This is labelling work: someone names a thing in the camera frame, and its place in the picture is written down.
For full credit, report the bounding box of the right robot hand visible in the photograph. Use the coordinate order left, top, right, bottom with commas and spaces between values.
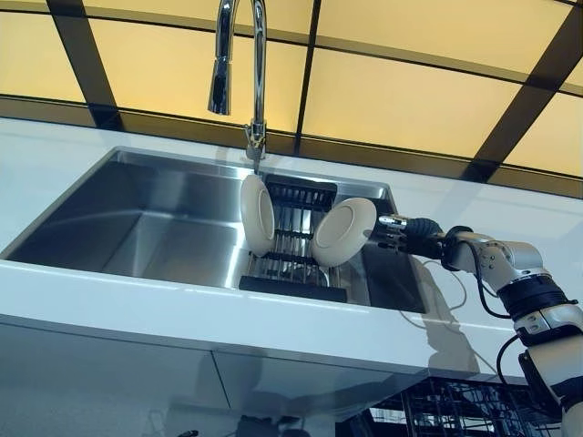
376, 213, 445, 261

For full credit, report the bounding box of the cream round plate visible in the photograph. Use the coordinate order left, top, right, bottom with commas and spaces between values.
312, 198, 378, 269
240, 174, 276, 255

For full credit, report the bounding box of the black roll-up drying rack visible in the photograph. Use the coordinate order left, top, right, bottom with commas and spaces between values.
237, 172, 347, 302

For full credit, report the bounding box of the chrome gooseneck faucet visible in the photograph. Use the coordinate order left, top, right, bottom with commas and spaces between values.
207, 0, 270, 177

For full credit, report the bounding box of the stainless steel sink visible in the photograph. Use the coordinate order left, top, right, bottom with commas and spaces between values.
0, 145, 432, 315

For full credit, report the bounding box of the black wire dishwasher rack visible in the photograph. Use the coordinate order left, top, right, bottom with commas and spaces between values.
359, 377, 566, 437

